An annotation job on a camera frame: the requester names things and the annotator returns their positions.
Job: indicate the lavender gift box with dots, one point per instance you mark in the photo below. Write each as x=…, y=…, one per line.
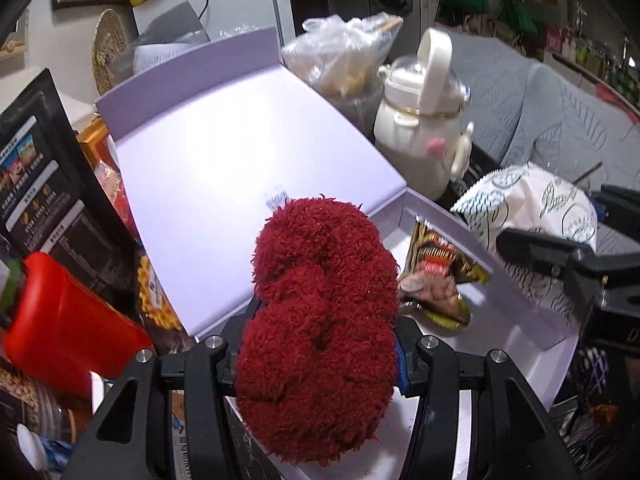
x=210, y=160

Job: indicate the red container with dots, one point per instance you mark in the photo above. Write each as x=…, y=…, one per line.
x=65, y=320

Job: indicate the orange printed snack bag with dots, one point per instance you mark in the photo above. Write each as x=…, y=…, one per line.
x=155, y=290

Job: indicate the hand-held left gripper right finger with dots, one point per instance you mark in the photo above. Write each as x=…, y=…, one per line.
x=415, y=355

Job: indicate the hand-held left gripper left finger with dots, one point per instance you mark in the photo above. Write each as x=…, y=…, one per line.
x=230, y=332

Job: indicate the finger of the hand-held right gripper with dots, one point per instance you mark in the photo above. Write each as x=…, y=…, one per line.
x=620, y=200
x=540, y=250

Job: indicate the leaf-embossed cushion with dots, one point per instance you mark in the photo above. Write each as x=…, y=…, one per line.
x=525, y=90

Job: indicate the orange carton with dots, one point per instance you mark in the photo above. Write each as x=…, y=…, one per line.
x=95, y=145

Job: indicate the dark red fluffy yarn skein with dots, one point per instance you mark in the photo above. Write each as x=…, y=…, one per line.
x=315, y=335

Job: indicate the grey paper bag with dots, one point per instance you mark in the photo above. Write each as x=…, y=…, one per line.
x=170, y=30

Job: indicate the clear plastic food bag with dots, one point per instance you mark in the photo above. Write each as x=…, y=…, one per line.
x=340, y=55

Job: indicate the cluster of clear food jars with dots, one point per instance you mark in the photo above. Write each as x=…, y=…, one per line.
x=27, y=400

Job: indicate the brown gold snack packet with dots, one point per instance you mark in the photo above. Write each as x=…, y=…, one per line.
x=440, y=270

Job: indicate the black printed pouch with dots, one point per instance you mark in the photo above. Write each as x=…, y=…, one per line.
x=50, y=185

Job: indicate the white kettle-shaped water bottle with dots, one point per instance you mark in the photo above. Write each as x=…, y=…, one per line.
x=415, y=135

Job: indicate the round woven straw mat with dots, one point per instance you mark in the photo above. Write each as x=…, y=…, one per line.
x=107, y=55

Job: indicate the white printed snack packet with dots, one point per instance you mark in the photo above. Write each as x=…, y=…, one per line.
x=525, y=195

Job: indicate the row of bottles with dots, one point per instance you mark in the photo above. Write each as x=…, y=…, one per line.
x=585, y=50

